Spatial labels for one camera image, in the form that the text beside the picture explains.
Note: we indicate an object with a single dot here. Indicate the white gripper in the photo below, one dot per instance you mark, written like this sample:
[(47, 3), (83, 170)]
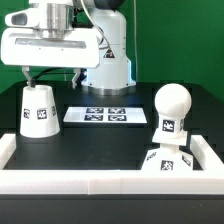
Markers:
[(22, 47)]

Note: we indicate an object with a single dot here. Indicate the white lamp shade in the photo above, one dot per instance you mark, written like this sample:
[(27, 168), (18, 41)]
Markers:
[(38, 114)]

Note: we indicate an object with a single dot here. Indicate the white lamp bulb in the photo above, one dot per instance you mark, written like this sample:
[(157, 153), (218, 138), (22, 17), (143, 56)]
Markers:
[(172, 102)]

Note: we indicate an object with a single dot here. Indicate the white lamp base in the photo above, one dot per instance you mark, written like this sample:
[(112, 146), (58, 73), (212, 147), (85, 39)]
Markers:
[(168, 156)]

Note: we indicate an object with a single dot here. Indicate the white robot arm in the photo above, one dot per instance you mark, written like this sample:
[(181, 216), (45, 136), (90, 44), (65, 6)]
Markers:
[(113, 74)]

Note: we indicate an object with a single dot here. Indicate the white marker plate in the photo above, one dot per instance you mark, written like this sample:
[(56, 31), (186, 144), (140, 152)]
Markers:
[(114, 115)]

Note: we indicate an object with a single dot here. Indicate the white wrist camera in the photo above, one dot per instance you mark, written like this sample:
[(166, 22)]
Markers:
[(29, 18)]

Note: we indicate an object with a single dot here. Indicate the white U-shaped wall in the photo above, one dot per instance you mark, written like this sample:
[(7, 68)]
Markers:
[(209, 180)]

